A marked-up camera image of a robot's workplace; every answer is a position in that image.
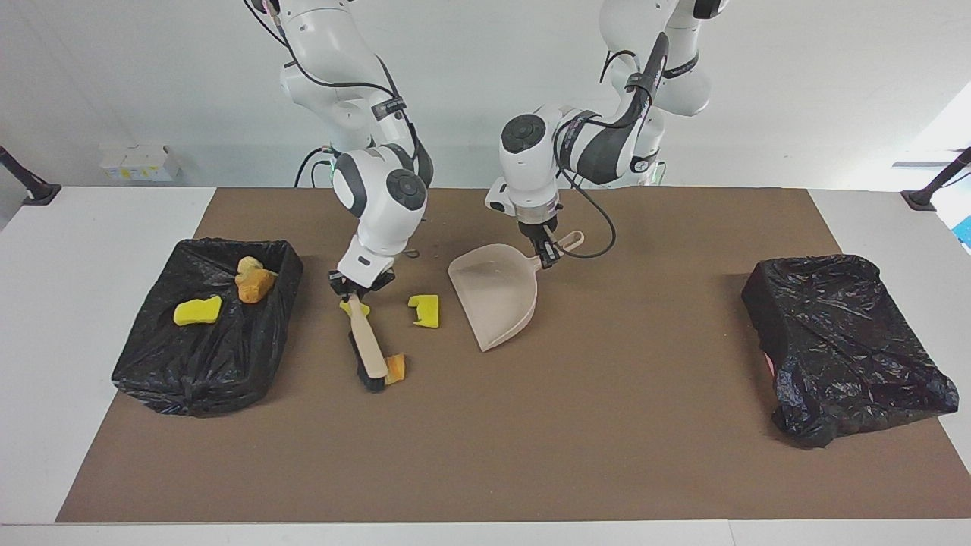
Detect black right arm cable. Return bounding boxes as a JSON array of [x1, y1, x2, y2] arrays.
[[243, 0, 422, 160]]

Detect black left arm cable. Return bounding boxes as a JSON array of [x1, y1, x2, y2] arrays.
[[558, 49, 668, 260]]

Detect black bag-lined trash bin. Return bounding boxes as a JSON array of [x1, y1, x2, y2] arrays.
[[112, 237, 305, 417], [741, 254, 960, 450]]

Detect brown table mat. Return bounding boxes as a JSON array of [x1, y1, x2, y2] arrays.
[[55, 187, 971, 524]]

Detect black camera stand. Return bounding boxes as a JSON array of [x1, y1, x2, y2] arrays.
[[0, 144, 62, 206], [901, 146, 971, 212]]

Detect white wall box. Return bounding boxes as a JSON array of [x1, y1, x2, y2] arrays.
[[99, 146, 181, 183]]

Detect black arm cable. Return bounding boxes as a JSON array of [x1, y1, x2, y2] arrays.
[[243, 0, 422, 160], [558, 49, 668, 260]]

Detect black base cable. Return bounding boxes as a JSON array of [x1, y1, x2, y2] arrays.
[[294, 146, 335, 188]]

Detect beige hand brush black bristles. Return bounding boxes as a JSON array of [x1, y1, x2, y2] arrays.
[[339, 294, 388, 392]]

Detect brown bread roll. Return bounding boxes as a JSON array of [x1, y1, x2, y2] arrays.
[[235, 271, 275, 304]]

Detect beige plastic dustpan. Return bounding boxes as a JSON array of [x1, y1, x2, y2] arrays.
[[448, 231, 586, 353]]

